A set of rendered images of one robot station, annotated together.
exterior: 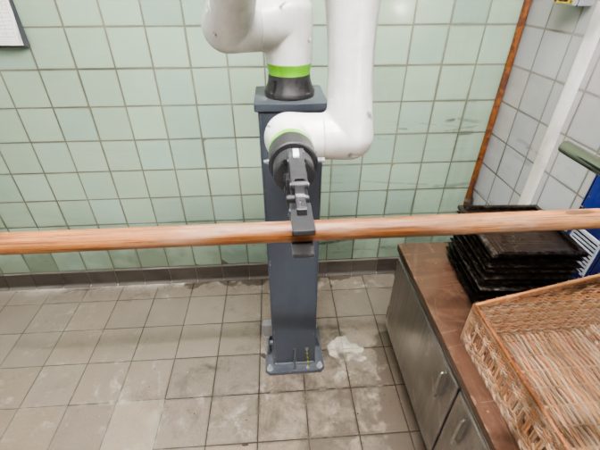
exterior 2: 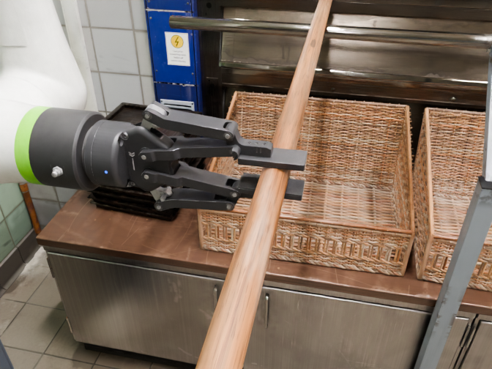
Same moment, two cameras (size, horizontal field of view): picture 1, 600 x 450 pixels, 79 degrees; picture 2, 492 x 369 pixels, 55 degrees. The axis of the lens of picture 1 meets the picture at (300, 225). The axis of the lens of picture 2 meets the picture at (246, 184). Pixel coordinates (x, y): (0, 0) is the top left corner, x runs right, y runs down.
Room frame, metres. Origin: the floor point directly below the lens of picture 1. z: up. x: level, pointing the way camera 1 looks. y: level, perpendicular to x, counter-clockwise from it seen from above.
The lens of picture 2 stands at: (0.33, 0.42, 1.48)
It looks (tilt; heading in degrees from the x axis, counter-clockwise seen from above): 35 degrees down; 286
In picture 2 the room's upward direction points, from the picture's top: straight up
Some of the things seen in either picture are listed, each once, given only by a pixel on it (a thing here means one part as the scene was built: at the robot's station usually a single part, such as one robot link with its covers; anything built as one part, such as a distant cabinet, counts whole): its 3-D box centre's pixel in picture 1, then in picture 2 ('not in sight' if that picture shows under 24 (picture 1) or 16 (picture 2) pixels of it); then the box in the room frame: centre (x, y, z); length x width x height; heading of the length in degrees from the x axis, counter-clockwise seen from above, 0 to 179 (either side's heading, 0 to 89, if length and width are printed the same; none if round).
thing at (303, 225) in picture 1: (302, 218); (272, 157); (0.42, 0.00, 1.21); 0.07 x 0.03 x 0.01; 4
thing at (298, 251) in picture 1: (301, 239); (271, 186); (0.42, 0.00, 1.18); 0.07 x 0.03 x 0.01; 4
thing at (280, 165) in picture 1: (295, 178); (136, 156); (0.57, 0.01, 1.20); 0.09 x 0.07 x 0.08; 4
